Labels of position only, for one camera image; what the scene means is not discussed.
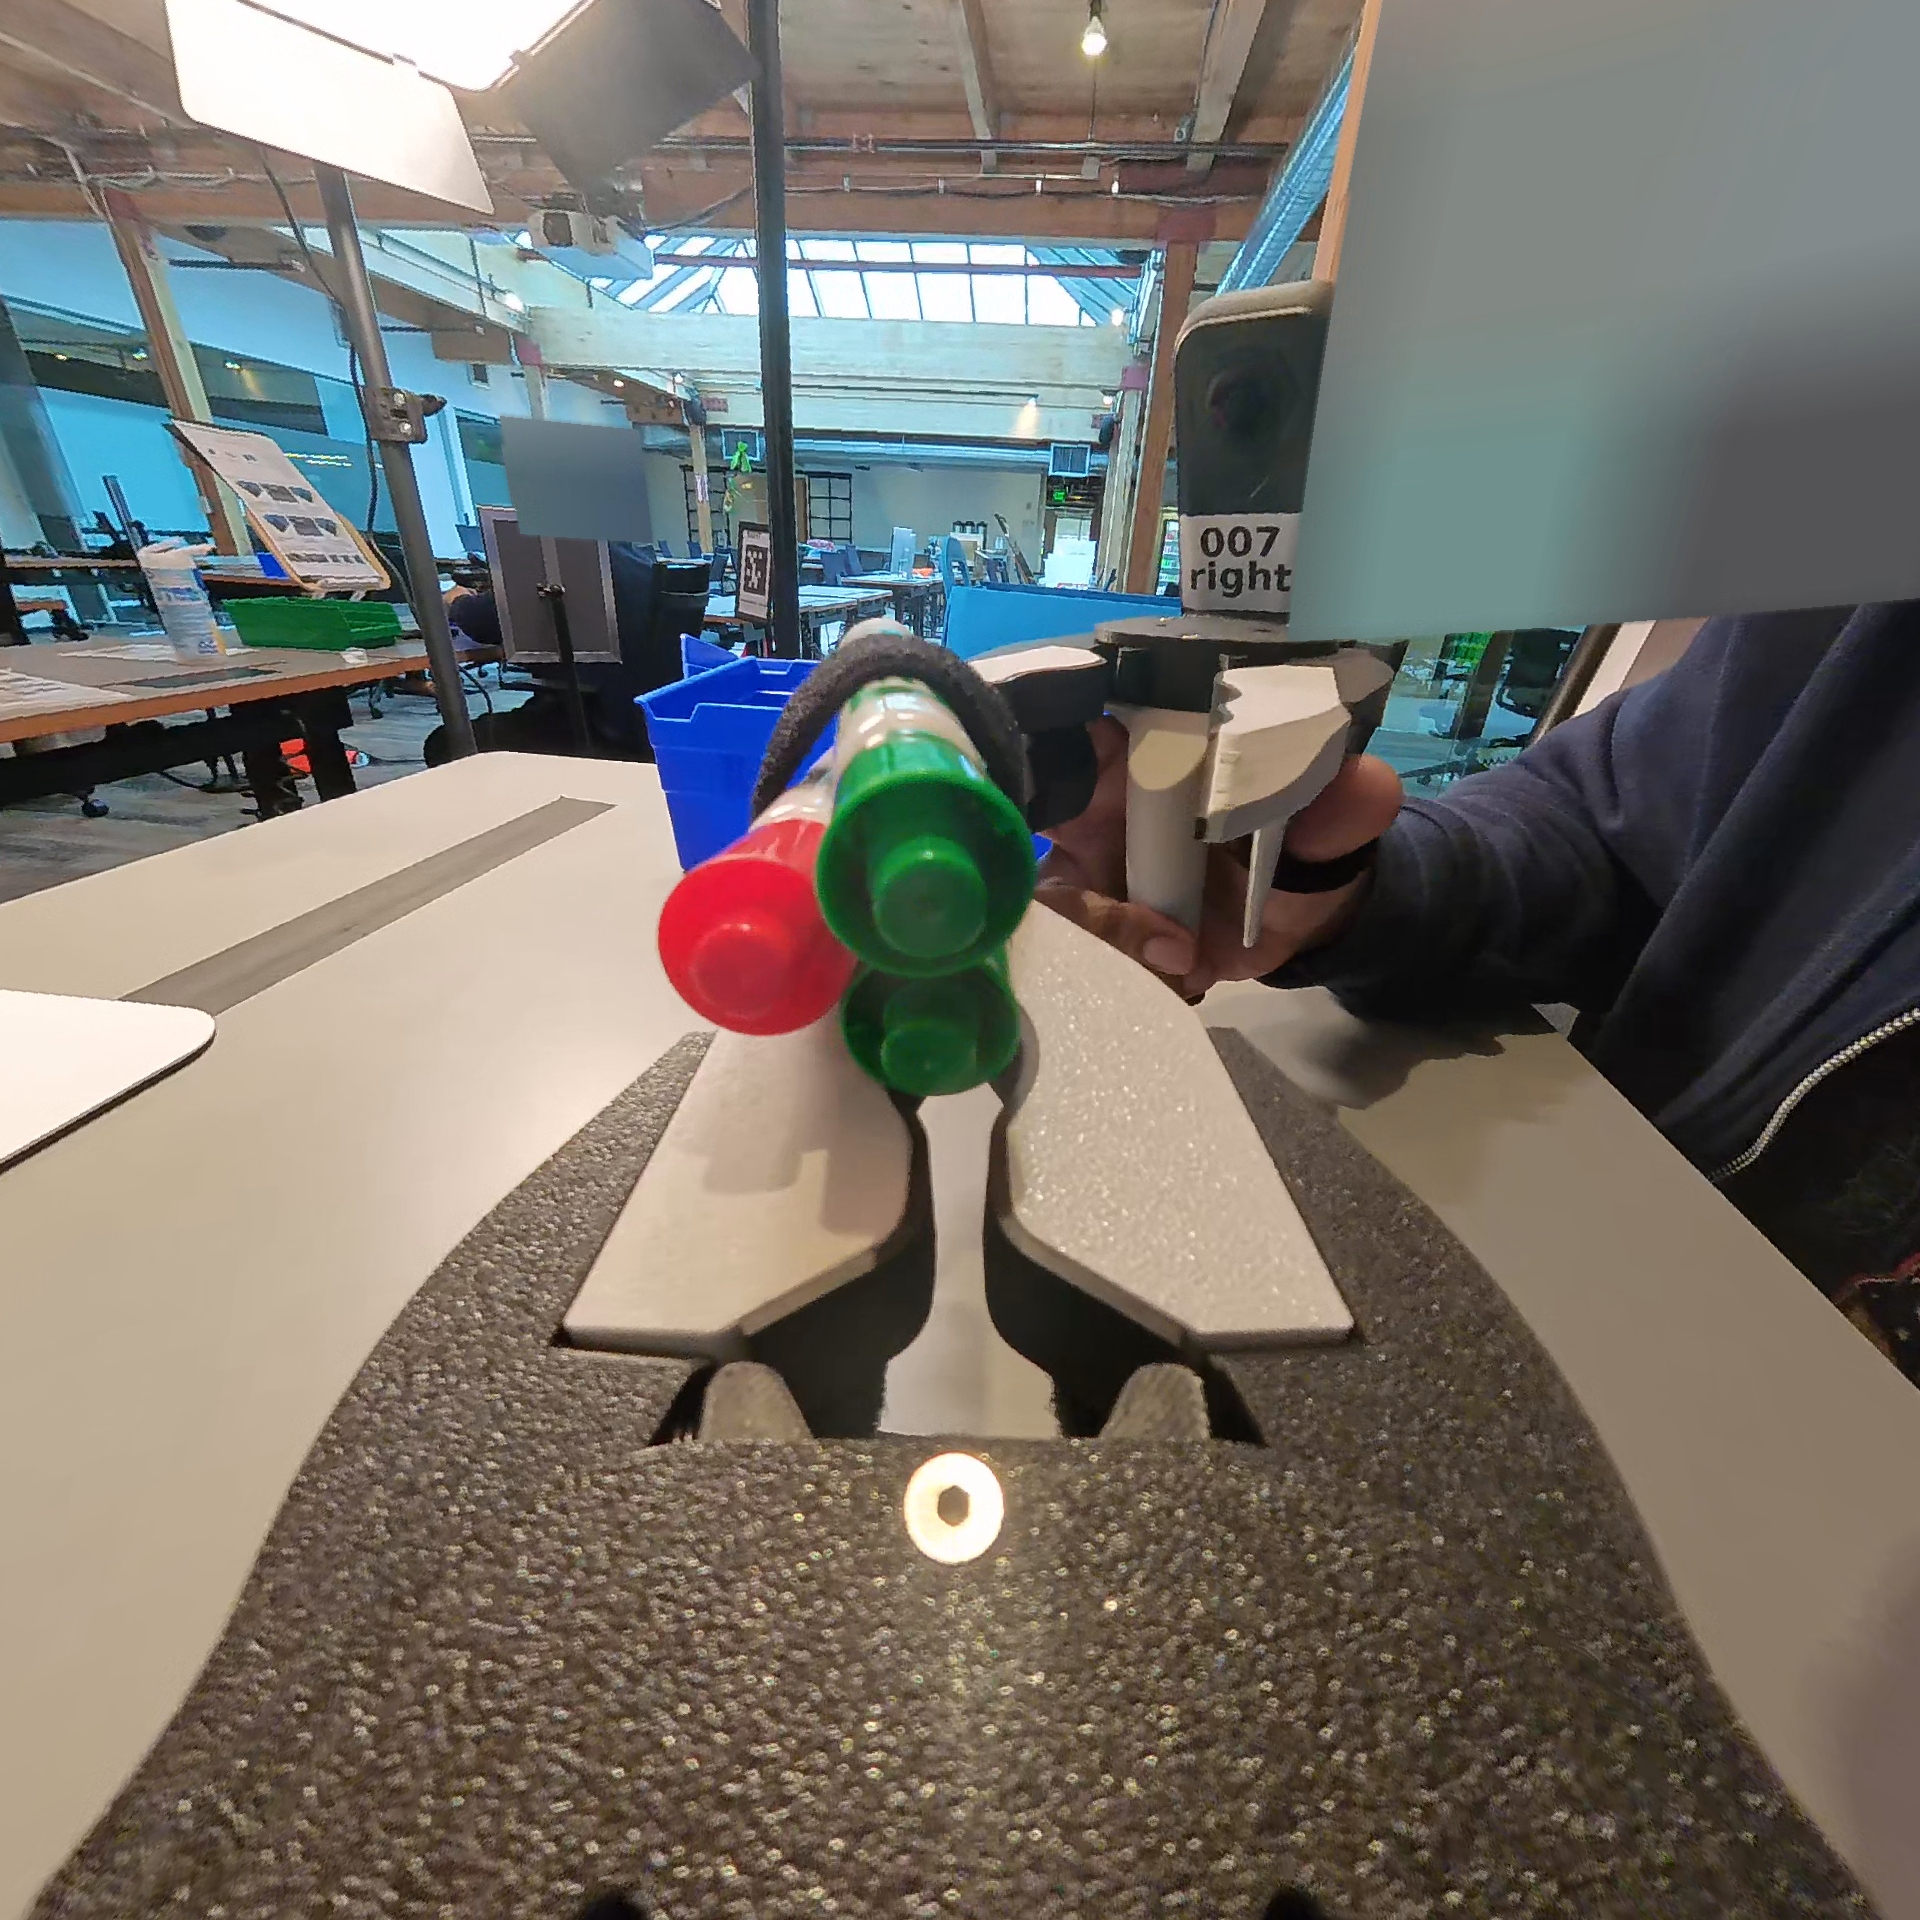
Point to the grey metal pole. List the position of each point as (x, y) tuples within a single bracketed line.
[(391, 451)]

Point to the white sign board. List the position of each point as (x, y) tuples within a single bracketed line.
[(286, 506)]

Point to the black ceiling lamp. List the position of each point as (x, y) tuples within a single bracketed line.
[(615, 77)]

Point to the white stand base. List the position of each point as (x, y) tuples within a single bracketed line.
[(76, 1066)]

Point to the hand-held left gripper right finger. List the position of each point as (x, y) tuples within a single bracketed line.
[(1155, 1171)]

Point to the green dry erase marker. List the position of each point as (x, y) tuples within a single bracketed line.
[(924, 857), (931, 1029)]

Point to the person's right forearm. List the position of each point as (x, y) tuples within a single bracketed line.
[(1532, 873)]

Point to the black lamp pole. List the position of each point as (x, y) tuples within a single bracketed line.
[(776, 333)]

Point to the blue plastic bin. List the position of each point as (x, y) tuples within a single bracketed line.
[(707, 750)]

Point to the wooden office table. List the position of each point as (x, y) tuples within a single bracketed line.
[(152, 676)]

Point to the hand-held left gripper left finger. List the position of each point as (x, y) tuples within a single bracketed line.
[(750, 1217)]

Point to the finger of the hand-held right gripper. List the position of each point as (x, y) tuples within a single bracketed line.
[(1277, 750)]

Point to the green plastic bin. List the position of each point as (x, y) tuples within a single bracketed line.
[(316, 622)]

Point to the red dry erase marker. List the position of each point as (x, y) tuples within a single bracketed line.
[(750, 938)]

